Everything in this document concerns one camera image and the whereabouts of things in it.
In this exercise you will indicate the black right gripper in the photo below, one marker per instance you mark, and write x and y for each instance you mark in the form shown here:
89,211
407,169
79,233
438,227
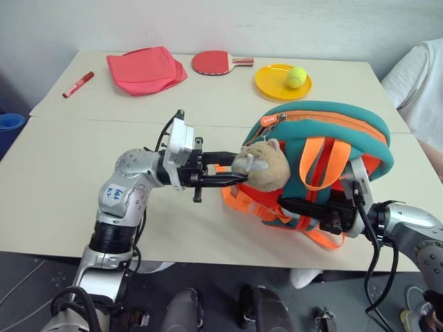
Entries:
341,214

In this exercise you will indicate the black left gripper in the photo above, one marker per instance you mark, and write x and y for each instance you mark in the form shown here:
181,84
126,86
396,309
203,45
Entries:
197,171

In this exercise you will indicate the beige plush toy charm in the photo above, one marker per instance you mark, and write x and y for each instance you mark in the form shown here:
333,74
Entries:
266,169

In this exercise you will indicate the orange and teal backpack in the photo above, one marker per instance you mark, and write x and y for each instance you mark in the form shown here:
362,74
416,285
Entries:
332,128

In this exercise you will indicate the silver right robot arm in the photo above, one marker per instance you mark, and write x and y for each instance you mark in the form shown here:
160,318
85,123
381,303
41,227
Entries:
412,224

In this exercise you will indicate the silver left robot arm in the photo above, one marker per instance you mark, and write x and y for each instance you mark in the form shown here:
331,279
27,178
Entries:
119,198

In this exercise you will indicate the white shoe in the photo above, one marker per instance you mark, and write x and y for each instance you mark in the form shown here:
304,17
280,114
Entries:
304,277

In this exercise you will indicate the yellow plate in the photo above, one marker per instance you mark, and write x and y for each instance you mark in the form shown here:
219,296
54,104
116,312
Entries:
271,84

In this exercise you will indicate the red table tennis paddle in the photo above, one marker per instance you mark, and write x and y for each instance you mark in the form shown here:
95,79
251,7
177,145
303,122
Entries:
212,62

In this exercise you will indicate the dark rounded shape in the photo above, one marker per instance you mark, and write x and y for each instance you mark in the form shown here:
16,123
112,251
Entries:
183,311
268,311

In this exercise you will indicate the yellow-green tennis ball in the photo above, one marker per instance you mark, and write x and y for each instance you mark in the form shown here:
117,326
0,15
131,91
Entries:
296,76

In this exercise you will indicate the folded pink cloth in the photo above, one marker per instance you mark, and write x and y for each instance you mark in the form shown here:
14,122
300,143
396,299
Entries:
145,71

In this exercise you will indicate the grey and yellow sneaker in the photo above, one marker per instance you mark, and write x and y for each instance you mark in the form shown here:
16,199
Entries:
413,313

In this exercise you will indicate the red marker pen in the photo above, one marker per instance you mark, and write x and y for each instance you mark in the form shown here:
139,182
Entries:
78,84

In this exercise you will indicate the person in white shirt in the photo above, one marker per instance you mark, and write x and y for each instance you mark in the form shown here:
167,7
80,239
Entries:
420,86

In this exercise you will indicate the blue round container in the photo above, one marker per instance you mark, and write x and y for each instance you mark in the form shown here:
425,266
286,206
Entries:
10,121

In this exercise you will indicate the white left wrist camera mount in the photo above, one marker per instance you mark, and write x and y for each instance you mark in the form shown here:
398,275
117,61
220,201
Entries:
180,140

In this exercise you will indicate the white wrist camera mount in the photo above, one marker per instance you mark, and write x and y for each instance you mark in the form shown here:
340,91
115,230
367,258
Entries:
180,140
361,174

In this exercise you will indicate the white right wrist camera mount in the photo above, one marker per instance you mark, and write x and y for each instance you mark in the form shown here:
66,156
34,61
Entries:
361,174

